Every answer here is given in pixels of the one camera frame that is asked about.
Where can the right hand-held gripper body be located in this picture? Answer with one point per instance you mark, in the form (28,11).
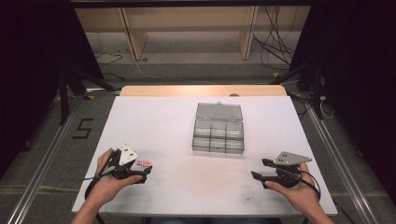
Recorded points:
(289,169)

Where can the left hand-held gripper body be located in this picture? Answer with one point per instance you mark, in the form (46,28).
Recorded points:
(127,155)

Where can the small pink plastic piece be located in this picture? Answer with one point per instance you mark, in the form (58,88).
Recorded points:
(144,162)

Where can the clear plastic compartment box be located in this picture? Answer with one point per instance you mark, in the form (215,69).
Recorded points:
(218,130)

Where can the person's right hand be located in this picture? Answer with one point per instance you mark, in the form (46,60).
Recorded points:
(300,194)

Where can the person's left hand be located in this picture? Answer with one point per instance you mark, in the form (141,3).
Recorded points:
(109,186)

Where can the light wooden table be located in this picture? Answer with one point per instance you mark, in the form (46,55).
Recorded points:
(174,90)

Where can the black tripod stand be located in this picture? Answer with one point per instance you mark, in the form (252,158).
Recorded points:
(71,84)
(311,81)

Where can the black curtain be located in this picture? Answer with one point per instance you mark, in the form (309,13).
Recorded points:
(34,62)
(358,68)

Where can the light wooden shelf unit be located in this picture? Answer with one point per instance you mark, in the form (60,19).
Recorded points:
(186,21)

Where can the metal floor rail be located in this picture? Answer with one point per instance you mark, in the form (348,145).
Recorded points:
(46,158)
(342,161)

